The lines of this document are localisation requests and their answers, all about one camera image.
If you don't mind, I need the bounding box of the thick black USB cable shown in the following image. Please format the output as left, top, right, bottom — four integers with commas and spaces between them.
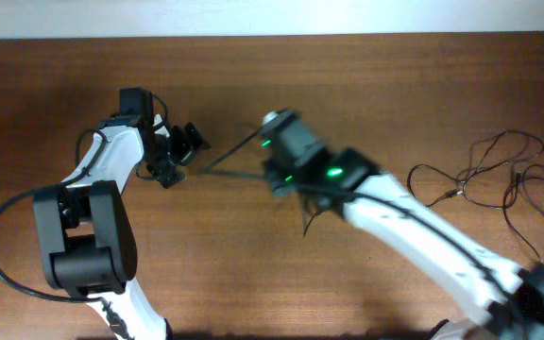
198, 126, 325, 237

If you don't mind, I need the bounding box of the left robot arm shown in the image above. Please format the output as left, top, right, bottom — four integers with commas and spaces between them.
33, 88, 210, 339

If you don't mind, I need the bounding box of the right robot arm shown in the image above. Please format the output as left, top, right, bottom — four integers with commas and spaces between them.
260, 109, 544, 339

